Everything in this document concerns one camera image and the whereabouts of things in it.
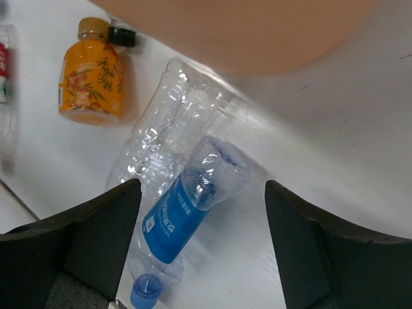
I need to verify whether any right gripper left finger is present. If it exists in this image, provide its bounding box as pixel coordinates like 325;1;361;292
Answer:
1;179;142;308

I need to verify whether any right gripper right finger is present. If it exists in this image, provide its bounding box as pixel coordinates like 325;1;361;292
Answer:
265;180;411;308

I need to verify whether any blue label blue cap bottle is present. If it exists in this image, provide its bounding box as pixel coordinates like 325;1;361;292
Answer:
126;136;250;308

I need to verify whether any orange juice bottle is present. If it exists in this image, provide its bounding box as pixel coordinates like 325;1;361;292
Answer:
58;17;124;126

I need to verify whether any black label bottle by bin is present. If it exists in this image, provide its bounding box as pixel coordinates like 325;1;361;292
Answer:
108;26;136;48

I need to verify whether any red label red cap bottle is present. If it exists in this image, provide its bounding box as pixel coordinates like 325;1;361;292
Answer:
1;24;18;175

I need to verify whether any orange plastic bin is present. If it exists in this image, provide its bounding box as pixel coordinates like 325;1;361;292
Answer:
97;0;376;75

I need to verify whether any clear unlabeled bottle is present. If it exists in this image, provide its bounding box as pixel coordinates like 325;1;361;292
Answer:
106;58;225;198

